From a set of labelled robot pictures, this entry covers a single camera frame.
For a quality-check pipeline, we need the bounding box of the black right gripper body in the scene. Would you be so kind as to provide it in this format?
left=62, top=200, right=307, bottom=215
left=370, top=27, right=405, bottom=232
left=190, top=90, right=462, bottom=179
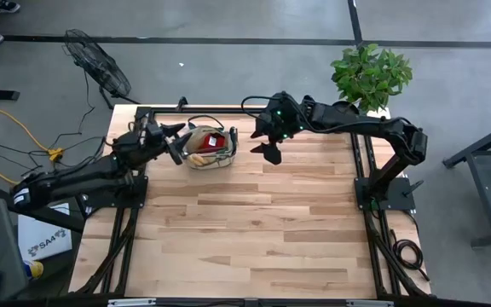
left=251, top=90, right=313, bottom=146

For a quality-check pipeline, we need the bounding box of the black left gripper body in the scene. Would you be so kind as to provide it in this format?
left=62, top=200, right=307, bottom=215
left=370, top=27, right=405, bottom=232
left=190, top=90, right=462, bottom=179
left=141, top=118, right=186, bottom=167

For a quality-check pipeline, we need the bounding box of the red cloth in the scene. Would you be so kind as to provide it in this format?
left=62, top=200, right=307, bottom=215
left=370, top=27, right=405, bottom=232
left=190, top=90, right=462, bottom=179
left=197, top=132, right=226, bottom=154

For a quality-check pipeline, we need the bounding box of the beige green canvas gardening bag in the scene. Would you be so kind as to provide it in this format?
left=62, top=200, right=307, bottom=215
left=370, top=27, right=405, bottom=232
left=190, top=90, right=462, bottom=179
left=181, top=114, right=239, bottom=171

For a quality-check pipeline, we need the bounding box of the black floor fan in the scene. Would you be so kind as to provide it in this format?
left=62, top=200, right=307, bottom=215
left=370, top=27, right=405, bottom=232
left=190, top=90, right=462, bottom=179
left=61, top=28, right=141, bottom=110

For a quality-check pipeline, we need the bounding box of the green leafy plant black pot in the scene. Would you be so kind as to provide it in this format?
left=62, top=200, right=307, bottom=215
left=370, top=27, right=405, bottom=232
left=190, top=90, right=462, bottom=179
left=329, top=42, right=414, bottom=119

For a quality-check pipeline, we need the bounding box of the white cardboard box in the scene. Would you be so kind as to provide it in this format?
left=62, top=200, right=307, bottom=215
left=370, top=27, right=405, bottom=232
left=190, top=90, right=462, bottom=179
left=16, top=203, right=74, bottom=263

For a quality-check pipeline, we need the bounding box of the yellow ball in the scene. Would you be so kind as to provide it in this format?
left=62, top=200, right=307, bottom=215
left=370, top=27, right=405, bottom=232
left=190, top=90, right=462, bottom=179
left=23, top=259, right=45, bottom=281

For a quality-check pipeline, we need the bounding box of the dark grey table stand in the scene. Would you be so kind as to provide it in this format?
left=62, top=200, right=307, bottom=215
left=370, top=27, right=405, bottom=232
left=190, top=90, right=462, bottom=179
left=442, top=115, right=491, bottom=248

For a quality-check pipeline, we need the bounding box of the black metal table frame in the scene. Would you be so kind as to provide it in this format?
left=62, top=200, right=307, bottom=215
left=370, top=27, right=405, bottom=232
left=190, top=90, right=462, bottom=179
left=69, top=96, right=432, bottom=299

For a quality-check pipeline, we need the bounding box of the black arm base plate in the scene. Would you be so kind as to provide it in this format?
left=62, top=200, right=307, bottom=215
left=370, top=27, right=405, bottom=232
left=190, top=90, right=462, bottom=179
left=78, top=177, right=149, bottom=210
left=354, top=177, right=417, bottom=212

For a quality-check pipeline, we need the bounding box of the yellow extension cable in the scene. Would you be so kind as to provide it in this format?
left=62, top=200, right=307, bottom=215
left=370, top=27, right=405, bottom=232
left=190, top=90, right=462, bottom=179
left=0, top=82, right=66, bottom=194

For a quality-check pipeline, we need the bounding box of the silver metal bracket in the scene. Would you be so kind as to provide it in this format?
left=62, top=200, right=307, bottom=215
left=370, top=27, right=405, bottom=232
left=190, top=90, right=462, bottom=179
left=107, top=298, right=157, bottom=307
left=346, top=299, right=395, bottom=307

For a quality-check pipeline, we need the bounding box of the black coiled cable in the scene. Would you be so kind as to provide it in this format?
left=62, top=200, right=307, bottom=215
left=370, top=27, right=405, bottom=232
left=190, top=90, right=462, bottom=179
left=390, top=229, right=430, bottom=282

